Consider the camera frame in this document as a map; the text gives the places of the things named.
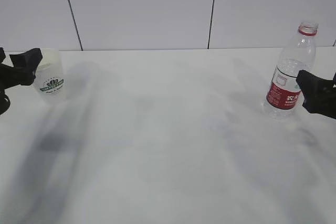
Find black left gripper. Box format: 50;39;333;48
0;47;43;115

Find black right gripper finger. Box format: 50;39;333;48
296;70;335;119

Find clear water bottle red label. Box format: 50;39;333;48
264;22;319;119

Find white paper cup green logo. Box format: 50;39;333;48
33;48;65;105

